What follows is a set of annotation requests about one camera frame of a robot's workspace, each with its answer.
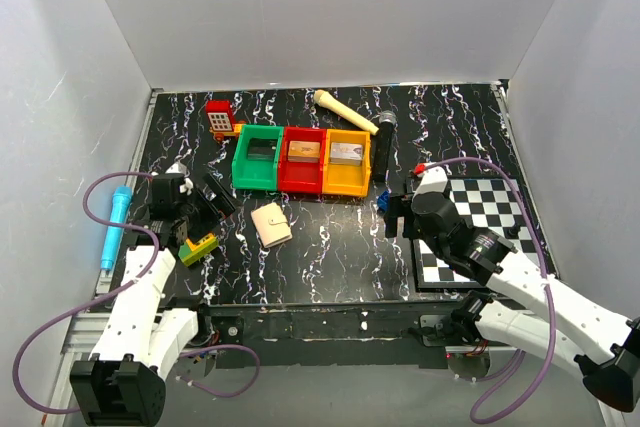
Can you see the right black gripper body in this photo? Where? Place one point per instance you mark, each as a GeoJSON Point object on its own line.
{"type": "Point", "coordinates": [395, 212]}

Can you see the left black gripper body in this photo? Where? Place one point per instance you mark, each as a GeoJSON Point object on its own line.
{"type": "Point", "coordinates": [201, 212]}

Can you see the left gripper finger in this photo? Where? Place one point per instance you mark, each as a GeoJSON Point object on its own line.
{"type": "Point", "coordinates": [179, 233]}
{"type": "Point", "coordinates": [218, 196]}

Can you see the beige leather card holder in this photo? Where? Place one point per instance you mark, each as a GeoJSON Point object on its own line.
{"type": "Point", "coordinates": [271, 225]}

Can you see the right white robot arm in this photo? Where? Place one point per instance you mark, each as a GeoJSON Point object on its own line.
{"type": "Point", "coordinates": [564, 328]}

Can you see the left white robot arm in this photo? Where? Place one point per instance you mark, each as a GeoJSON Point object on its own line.
{"type": "Point", "coordinates": [122, 383]}

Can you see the card box in yellow bin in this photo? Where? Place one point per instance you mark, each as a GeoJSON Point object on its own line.
{"type": "Point", "coordinates": [343, 153]}

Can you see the card box in red bin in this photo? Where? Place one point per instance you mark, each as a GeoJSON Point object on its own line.
{"type": "Point", "coordinates": [304, 151]}

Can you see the blue toy brick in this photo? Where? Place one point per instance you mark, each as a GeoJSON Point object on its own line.
{"type": "Point", "coordinates": [383, 201]}

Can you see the yellow green toy block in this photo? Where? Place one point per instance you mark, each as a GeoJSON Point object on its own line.
{"type": "Point", "coordinates": [191, 252]}

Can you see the green plastic bin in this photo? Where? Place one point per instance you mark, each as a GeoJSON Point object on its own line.
{"type": "Point", "coordinates": [256, 159]}

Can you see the yellow plastic bin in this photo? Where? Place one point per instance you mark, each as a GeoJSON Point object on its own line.
{"type": "Point", "coordinates": [347, 180]}

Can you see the red toy block building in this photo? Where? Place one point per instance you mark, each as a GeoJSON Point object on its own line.
{"type": "Point", "coordinates": [222, 122]}

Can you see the black microphone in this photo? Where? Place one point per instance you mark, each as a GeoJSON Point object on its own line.
{"type": "Point", "coordinates": [383, 144]}

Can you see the black white chessboard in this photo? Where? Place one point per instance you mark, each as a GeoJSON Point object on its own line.
{"type": "Point", "coordinates": [486, 202]}

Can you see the red plastic bin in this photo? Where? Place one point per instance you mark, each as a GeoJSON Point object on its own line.
{"type": "Point", "coordinates": [306, 178]}

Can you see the black chess piece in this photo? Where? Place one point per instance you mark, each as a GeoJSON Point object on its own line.
{"type": "Point", "coordinates": [512, 232]}

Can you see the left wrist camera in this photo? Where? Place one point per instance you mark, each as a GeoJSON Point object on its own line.
{"type": "Point", "coordinates": [185, 183]}

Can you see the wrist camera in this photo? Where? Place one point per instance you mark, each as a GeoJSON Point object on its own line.
{"type": "Point", "coordinates": [430, 182]}
{"type": "Point", "coordinates": [185, 183]}

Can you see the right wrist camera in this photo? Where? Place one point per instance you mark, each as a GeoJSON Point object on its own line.
{"type": "Point", "coordinates": [430, 182]}

